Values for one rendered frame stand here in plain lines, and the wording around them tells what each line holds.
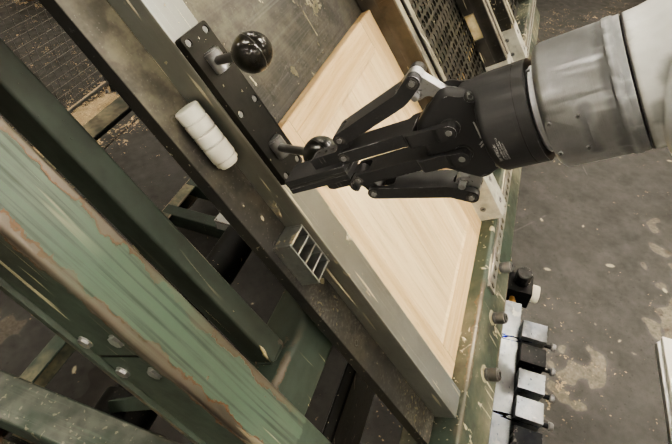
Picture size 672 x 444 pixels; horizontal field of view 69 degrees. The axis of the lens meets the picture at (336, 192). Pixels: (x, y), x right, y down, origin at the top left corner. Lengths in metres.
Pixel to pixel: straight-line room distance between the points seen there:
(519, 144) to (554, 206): 2.35
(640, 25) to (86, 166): 0.49
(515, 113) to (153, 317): 0.33
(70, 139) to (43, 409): 0.73
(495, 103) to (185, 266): 0.40
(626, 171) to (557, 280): 0.95
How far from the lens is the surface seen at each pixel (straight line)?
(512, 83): 0.35
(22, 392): 1.22
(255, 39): 0.45
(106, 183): 0.56
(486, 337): 1.06
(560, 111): 0.34
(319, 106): 0.74
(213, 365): 0.49
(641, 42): 0.34
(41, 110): 0.56
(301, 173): 0.47
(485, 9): 1.55
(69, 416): 1.15
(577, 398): 2.10
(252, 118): 0.57
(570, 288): 2.37
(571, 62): 0.34
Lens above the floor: 1.75
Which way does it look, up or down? 43 degrees down
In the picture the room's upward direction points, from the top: straight up
